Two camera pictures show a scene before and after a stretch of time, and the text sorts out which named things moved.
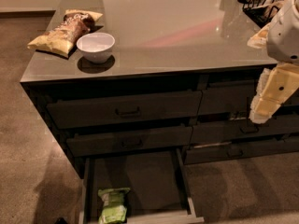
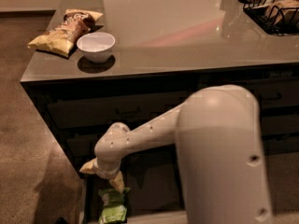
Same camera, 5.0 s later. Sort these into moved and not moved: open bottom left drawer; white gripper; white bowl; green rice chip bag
Moved: white gripper
Not moved: open bottom left drawer; green rice chip bag; white bowl
